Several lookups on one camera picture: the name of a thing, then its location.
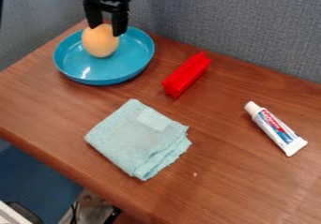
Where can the light blue folded cloth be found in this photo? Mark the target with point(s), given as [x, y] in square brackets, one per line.
[140, 139]

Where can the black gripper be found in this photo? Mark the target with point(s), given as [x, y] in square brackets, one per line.
[120, 10]

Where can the red plastic block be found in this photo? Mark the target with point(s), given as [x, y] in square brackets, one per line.
[183, 78]

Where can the yellow orange foam ball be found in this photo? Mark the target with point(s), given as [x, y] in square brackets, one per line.
[100, 42]

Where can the white toothpaste tube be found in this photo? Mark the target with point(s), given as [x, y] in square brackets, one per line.
[278, 130]

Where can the grey object under table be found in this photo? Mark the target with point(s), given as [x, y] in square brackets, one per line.
[90, 210]

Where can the blue plate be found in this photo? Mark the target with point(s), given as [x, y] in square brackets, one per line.
[110, 70]

